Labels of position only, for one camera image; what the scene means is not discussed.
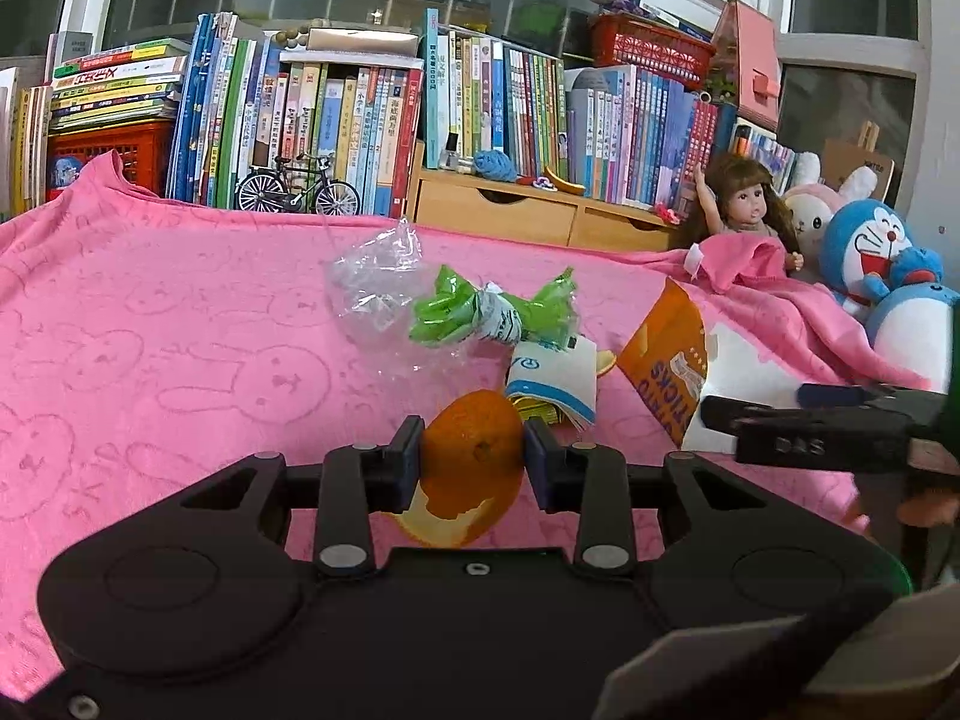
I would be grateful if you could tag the white pink bunny plush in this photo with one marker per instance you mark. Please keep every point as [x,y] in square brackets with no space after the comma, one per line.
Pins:
[812,204]

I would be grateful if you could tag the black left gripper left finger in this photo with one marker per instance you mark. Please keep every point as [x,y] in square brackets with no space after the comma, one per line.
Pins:
[343,491]

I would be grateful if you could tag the brown haired doll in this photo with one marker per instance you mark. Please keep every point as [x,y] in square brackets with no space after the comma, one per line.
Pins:
[735,194]

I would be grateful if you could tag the pink bunny pattern cloth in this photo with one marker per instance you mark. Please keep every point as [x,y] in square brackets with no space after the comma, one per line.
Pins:
[147,343]

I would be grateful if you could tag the stack of flat books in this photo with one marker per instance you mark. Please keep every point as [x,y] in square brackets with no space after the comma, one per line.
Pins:
[134,83]

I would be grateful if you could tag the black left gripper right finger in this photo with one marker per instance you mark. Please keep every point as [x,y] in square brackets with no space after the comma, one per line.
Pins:
[596,483]

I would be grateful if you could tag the row of tall blue books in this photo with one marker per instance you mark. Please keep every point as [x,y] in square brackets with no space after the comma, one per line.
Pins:
[633,137]

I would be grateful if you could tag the clear plastic bag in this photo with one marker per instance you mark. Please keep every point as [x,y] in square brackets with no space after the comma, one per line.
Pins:
[373,287]

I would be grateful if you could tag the orange peel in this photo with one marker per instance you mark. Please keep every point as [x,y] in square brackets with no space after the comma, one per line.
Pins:
[471,470]

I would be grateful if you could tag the white blue paper packet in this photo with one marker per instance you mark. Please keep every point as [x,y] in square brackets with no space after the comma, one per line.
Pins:
[562,377]

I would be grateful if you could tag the pink toy house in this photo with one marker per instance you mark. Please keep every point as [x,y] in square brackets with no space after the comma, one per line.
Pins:
[744,70]

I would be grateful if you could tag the miniature black bicycle model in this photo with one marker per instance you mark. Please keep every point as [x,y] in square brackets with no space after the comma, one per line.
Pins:
[305,184]

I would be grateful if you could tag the blue yarn ball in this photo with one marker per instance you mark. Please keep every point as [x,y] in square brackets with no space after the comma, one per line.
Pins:
[494,165]

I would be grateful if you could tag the person's left hand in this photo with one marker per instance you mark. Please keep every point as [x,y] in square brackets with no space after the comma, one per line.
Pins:
[929,509]

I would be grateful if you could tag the green white candy wrapper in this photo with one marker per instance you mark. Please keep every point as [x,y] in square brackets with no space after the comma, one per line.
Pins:
[457,310]

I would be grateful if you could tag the blue Doraemon plush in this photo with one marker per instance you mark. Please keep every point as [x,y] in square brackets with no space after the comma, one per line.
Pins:
[867,252]

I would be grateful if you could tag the wooden drawer organizer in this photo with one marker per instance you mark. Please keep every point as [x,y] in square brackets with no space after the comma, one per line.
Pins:
[456,202]

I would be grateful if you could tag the blue white penguin plush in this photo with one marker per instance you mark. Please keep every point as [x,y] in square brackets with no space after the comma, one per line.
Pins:
[911,323]

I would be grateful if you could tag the row of books beside crate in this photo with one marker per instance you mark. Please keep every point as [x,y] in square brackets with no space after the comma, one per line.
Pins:
[25,126]

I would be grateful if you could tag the row of books on organizer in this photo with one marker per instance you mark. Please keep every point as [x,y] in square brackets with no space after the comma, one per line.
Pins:
[483,94]

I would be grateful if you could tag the left row of upright books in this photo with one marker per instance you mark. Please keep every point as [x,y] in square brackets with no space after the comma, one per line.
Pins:
[249,97]

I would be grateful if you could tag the red plastic basket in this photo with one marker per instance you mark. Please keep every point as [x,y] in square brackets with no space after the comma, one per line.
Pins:
[619,39]

